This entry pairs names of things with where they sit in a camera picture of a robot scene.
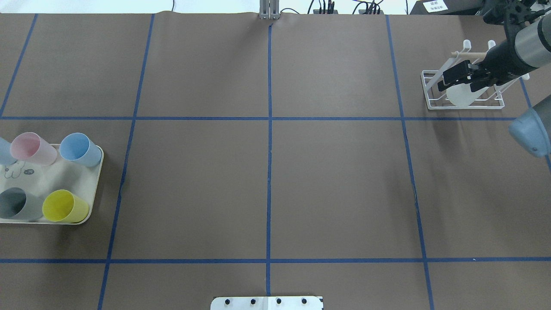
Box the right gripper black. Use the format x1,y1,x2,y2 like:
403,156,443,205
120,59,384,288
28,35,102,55
437,59,491,92

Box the white plastic cup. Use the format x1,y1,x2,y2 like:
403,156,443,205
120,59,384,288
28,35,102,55
446,83,489,109

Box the blue plastic cup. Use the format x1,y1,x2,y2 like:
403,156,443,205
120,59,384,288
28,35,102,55
0,137,17,166
59,132,102,167

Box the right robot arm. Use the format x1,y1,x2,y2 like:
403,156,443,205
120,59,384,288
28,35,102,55
438,15,551,158

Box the yellow plastic cup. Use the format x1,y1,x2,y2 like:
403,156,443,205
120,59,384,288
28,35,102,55
42,189,90,223

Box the pink plastic cup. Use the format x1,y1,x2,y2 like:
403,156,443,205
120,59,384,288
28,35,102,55
10,132,58,166

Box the grey plastic cup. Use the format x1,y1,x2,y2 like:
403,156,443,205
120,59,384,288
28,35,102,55
0,188,43,221

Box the cream plastic tray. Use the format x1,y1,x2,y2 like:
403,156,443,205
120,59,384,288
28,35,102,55
0,148,105,225

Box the white wire cup rack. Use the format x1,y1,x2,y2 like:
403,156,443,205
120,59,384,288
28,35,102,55
420,40,530,110

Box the aluminium frame post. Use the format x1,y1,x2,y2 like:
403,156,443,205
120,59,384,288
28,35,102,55
259,0,281,20

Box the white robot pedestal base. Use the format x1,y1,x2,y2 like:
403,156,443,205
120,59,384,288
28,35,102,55
210,296,324,310

